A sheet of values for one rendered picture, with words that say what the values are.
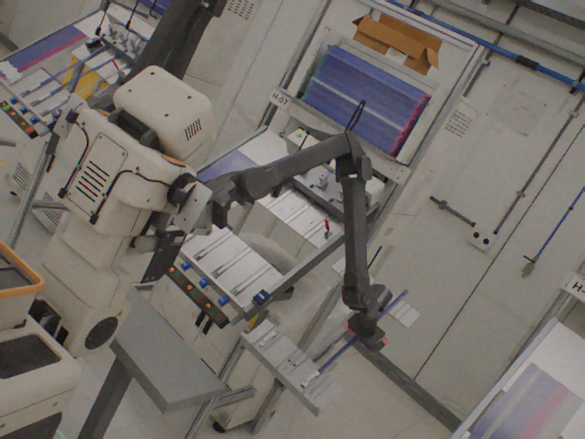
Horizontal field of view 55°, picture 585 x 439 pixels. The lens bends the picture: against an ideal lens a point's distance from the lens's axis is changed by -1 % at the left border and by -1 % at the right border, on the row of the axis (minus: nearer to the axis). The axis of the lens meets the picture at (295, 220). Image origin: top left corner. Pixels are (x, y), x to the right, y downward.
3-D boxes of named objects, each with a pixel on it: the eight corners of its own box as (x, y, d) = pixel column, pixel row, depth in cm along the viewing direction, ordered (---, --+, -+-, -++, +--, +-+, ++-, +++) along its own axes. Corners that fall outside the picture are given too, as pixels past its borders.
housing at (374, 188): (369, 218, 231) (372, 194, 221) (287, 160, 255) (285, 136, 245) (382, 207, 235) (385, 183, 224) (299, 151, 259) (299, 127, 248)
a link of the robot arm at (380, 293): (339, 296, 166) (361, 298, 159) (359, 269, 172) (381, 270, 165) (358, 324, 171) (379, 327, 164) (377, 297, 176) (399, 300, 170)
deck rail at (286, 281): (247, 321, 201) (245, 313, 196) (244, 318, 202) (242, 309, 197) (379, 213, 231) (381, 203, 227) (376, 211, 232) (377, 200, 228)
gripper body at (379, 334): (360, 314, 178) (362, 302, 172) (386, 335, 173) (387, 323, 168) (346, 327, 175) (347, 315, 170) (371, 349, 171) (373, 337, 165)
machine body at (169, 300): (218, 441, 242) (285, 326, 225) (128, 337, 276) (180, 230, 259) (301, 406, 296) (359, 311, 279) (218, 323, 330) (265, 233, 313)
